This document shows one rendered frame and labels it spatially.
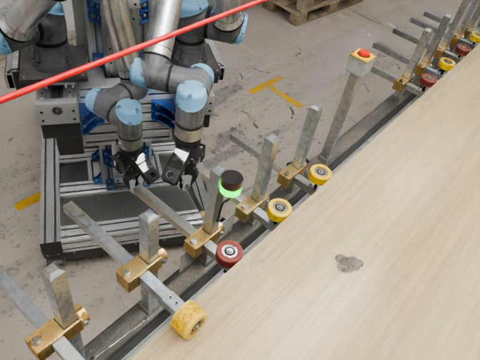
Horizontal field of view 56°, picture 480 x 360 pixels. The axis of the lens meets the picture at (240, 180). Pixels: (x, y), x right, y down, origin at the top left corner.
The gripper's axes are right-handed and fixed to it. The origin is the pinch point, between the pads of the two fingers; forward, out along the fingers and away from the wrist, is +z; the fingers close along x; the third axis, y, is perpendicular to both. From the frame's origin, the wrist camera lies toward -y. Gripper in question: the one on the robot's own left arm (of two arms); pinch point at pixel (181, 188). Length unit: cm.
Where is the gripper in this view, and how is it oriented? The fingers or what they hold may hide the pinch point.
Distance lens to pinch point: 135.5
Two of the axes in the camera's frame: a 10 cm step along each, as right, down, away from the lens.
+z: -1.4, 6.9, 7.1
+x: -9.3, -3.4, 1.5
